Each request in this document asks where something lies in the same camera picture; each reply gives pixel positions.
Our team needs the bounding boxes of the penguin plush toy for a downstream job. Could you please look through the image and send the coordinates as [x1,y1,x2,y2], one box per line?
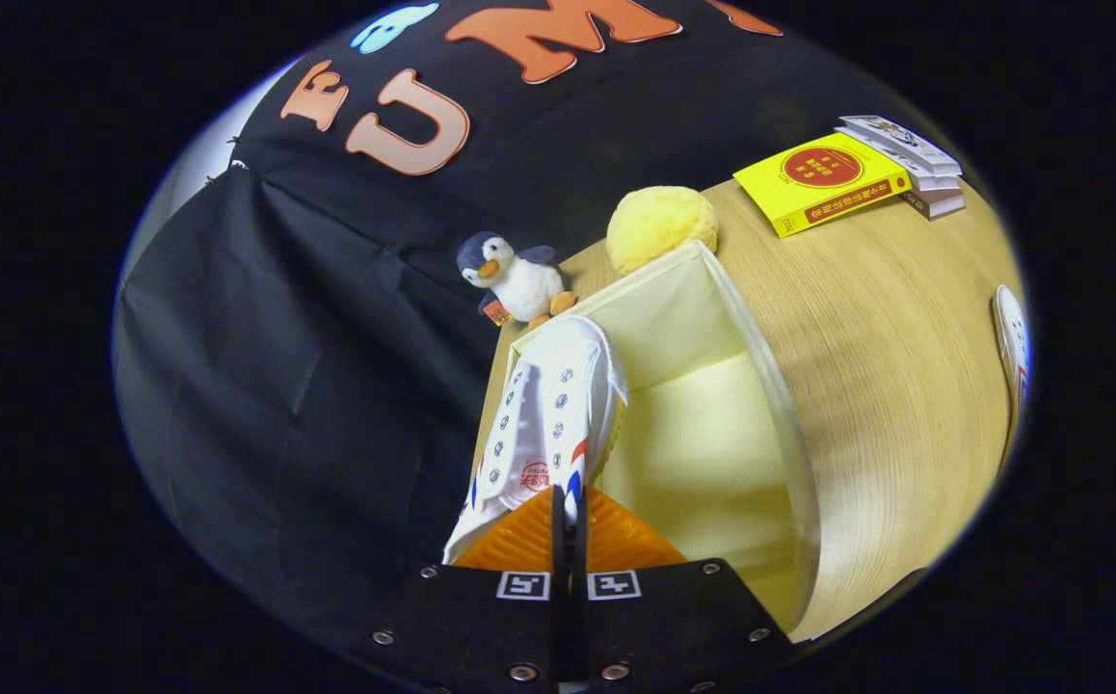
[455,231,578,331]

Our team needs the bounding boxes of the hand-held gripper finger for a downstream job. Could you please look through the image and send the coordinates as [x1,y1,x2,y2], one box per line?
[570,485,795,694]
[370,485,569,694]

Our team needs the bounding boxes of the white canvas shoe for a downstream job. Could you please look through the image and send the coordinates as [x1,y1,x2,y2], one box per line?
[442,315,630,565]
[992,284,1033,464]

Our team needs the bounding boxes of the yellow plush ball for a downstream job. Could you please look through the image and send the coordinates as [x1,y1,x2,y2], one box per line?
[606,186,720,276]

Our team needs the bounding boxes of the yellow book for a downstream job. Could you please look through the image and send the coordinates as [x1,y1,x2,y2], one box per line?
[732,132,913,239]

